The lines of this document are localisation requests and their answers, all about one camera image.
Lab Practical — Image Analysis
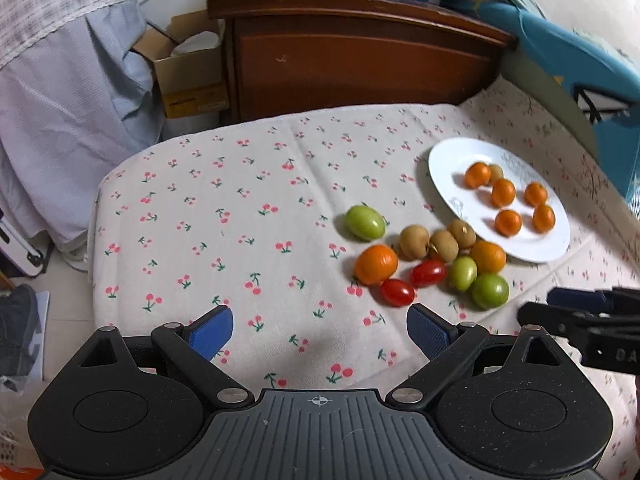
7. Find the green tomato large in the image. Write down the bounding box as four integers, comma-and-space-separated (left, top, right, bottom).
472, 273, 510, 310

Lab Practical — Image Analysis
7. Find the red cherry tomato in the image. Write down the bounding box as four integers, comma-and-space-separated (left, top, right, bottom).
410, 260, 447, 288
380, 278, 416, 307

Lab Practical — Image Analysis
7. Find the green tomato small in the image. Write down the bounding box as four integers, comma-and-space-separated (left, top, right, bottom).
447, 256, 477, 292

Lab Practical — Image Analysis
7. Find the orange tangerine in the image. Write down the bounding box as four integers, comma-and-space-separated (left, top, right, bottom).
354, 244, 399, 286
490, 178, 516, 208
524, 181, 548, 208
470, 240, 506, 274
464, 162, 491, 190
532, 204, 555, 234
494, 209, 523, 237

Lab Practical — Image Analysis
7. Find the brown longan large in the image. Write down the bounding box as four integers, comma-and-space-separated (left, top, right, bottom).
488, 164, 503, 185

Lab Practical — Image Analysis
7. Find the orange tangerine front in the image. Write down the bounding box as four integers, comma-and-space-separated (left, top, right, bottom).
464, 162, 491, 190

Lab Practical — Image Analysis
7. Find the cherry print tablecloth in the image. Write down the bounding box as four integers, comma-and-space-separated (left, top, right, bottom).
90, 79, 639, 391

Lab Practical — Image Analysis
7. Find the green tomato far left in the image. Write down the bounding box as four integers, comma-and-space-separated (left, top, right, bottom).
345, 205, 386, 242

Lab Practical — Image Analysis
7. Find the blue star pillow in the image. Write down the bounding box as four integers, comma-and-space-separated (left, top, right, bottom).
442, 0, 639, 206

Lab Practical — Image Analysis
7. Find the light blue hanging cloth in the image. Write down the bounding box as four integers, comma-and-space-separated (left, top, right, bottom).
1, 0, 164, 252

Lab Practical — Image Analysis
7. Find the brown cardboard box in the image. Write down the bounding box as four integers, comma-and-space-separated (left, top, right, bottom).
134, 10, 229, 119

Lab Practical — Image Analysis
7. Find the dark wooden headboard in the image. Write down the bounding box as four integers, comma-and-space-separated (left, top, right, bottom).
207, 0, 518, 122

